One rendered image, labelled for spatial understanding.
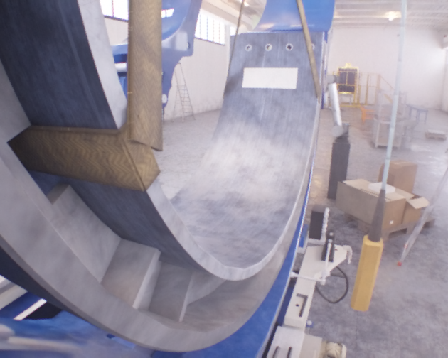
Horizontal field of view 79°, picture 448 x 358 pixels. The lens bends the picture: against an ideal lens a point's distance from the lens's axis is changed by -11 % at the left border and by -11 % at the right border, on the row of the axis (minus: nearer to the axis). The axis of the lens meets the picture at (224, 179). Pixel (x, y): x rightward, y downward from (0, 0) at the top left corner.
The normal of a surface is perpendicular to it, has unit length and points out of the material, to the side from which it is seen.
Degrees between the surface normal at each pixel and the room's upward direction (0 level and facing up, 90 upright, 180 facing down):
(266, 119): 55
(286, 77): 75
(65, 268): 90
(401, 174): 90
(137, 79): 82
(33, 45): 106
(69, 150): 115
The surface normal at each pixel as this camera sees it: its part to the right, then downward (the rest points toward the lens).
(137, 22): 0.98, -0.06
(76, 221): 0.92, 0.12
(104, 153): -0.36, 0.66
